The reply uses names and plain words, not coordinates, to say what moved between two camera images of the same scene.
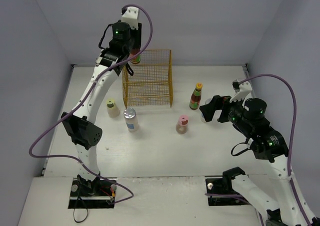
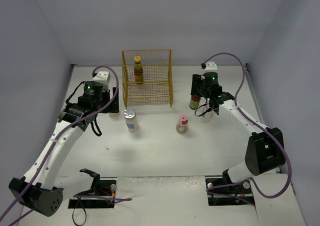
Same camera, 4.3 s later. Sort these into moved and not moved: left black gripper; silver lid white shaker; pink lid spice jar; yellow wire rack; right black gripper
Moved: right black gripper; left black gripper
Not moved: yellow wire rack; pink lid spice jar; silver lid white shaker
